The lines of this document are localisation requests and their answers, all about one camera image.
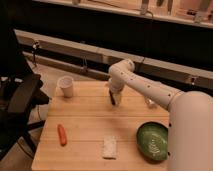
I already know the black eraser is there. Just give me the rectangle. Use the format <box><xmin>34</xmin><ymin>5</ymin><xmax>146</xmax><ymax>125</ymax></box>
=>
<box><xmin>109</xmin><ymin>90</ymin><xmax>116</xmax><ymax>106</ymax></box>

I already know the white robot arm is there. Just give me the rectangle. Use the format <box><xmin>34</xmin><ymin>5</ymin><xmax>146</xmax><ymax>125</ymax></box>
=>
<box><xmin>108</xmin><ymin>59</ymin><xmax>213</xmax><ymax>171</ymax></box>

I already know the white sponge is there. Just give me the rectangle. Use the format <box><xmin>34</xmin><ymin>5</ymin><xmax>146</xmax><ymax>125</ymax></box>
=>
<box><xmin>102</xmin><ymin>136</ymin><xmax>117</xmax><ymax>159</ymax></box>

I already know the white tube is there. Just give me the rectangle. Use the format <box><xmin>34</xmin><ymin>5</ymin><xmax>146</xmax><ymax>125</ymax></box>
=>
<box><xmin>144</xmin><ymin>97</ymin><xmax>157</xmax><ymax>108</ymax></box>

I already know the white paper cup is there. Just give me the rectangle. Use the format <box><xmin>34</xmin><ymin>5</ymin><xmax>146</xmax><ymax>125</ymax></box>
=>
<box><xmin>57</xmin><ymin>76</ymin><xmax>73</xmax><ymax>98</ymax></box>

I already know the green bowl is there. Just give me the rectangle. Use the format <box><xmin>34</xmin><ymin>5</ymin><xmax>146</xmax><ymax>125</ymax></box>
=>
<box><xmin>136</xmin><ymin>121</ymin><xmax>168</xmax><ymax>162</ymax></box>

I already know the orange carrot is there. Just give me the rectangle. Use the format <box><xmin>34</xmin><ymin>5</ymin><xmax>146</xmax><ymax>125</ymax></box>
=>
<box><xmin>57</xmin><ymin>124</ymin><xmax>67</xmax><ymax>146</ymax></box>

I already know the black chair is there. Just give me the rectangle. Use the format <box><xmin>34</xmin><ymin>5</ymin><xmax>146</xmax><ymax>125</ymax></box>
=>
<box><xmin>0</xmin><ymin>19</ymin><xmax>49</xmax><ymax>161</ymax></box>

